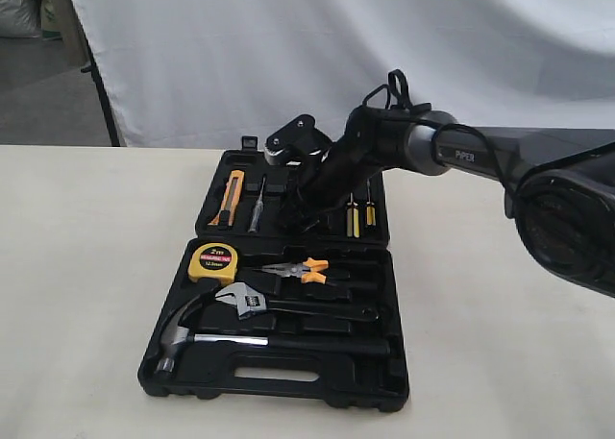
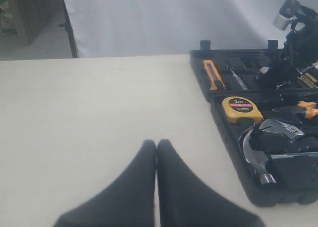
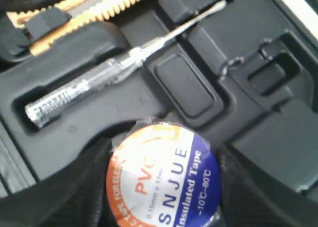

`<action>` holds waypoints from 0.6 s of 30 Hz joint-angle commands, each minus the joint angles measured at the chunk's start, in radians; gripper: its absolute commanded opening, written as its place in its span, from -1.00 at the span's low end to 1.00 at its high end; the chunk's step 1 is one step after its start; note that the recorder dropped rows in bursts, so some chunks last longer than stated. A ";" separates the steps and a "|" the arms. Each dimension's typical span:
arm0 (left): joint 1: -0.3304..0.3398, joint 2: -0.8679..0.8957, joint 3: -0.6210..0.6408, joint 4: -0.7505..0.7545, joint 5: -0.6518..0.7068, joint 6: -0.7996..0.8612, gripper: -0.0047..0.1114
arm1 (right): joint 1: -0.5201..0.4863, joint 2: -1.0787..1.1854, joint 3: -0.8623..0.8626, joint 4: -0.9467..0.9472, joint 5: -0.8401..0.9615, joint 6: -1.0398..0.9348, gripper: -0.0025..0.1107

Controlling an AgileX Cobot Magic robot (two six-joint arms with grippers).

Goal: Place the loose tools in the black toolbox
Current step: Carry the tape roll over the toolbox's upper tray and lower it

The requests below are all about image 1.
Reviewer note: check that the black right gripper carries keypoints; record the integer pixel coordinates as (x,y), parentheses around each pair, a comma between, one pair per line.
(294,217)

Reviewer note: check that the black plastic tool case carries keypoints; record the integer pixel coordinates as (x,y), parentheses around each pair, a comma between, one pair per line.
(360,273)

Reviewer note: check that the chrome adjustable wrench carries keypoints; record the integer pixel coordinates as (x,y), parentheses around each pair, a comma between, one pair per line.
(249,302)

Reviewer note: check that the black handled claw hammer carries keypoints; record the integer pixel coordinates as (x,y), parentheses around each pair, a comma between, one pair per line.
(175,337)

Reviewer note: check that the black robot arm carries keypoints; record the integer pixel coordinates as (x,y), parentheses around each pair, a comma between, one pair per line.
(558,183)

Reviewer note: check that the clear tester screwdriver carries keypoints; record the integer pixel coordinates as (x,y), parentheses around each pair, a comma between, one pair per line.
(257,208)

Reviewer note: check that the large yellow black screwdriver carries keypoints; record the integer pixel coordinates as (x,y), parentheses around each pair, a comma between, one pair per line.
(352,218)

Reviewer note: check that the small yellow black screwdriver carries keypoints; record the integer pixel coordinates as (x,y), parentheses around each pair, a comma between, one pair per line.
(370,207)

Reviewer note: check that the orange utility knife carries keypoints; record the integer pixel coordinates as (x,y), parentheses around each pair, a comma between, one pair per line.
(226,213)

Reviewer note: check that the yellow tape measure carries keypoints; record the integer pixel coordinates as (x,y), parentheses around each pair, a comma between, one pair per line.
(214,260)

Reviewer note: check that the white backdrop cloth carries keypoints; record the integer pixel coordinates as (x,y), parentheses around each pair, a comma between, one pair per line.
(204,73)

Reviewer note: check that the black backdrop stand pole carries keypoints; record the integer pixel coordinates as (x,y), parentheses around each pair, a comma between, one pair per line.
(79,54)

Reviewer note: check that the grey sack in background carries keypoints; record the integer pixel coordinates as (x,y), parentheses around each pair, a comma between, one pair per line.
(19,19)

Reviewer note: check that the orange handled needle-nose pliers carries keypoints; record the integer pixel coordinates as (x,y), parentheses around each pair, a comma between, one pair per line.
(311,270)

